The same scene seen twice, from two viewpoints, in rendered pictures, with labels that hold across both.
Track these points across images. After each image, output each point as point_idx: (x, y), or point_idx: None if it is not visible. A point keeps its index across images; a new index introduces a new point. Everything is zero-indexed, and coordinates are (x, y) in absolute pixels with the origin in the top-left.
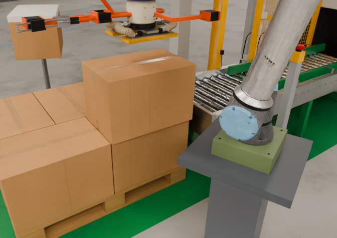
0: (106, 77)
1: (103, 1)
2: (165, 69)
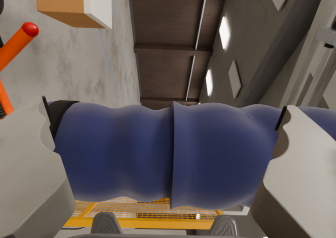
0: None
1: (8, 43)
2: None
